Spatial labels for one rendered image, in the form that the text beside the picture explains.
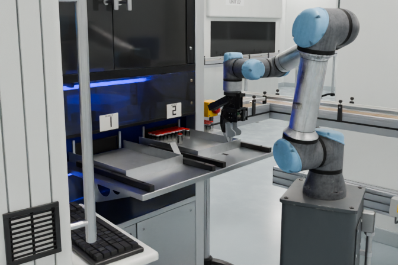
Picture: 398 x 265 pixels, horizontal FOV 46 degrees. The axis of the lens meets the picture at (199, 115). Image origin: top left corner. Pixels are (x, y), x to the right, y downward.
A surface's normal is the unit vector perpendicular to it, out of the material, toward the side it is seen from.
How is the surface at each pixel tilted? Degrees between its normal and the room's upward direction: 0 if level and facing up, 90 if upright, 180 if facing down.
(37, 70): 90
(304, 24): 83
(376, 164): 90
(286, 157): 97
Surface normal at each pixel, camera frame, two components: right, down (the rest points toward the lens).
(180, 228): 0.73, 0.13
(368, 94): -0.68, 0.14
